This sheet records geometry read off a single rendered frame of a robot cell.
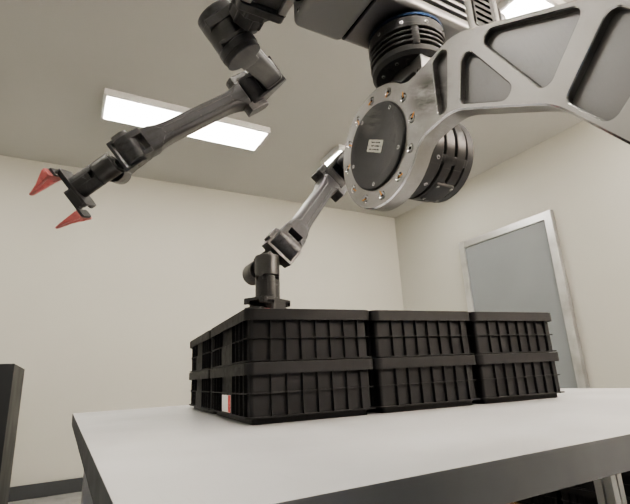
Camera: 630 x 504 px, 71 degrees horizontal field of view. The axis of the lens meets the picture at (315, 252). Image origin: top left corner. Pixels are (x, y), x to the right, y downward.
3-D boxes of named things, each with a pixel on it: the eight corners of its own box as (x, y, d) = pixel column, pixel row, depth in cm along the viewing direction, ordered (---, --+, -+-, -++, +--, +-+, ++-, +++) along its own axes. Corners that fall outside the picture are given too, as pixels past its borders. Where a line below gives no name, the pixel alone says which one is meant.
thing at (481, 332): (560, 355, 123) (552, 314, 127) (478, 358, 112) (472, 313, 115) (462, 362, 158) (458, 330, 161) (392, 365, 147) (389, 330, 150)
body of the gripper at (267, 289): (242, 306, 100) (242, 274, 102) (269, 311, 108) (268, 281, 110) (266, 303, 97) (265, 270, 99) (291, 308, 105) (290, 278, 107)
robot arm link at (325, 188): (327, 159, 137) (351, 184, 139) (315, 170, 140) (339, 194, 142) (271, 230, 104) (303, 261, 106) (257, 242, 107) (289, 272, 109)
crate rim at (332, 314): (372, 320, 102) (371, 309, 103) (245, 319, 91) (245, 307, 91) (306, 337, 138) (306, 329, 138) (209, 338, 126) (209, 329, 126)
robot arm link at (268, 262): (260, 248, 102) (283, 250, 105) (250, 255, 108) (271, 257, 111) (260, 277, 100) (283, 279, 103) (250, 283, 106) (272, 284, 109)
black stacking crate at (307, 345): (375, 362, 100) (370, 312, 103) (246, 367, 88) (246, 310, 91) (308, 368, 135) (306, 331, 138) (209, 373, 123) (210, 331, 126)
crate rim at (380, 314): (473, 320, 114) (471, 311, 115) (372, 320, 102) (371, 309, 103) (389, 336, 149) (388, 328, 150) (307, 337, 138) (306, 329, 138)
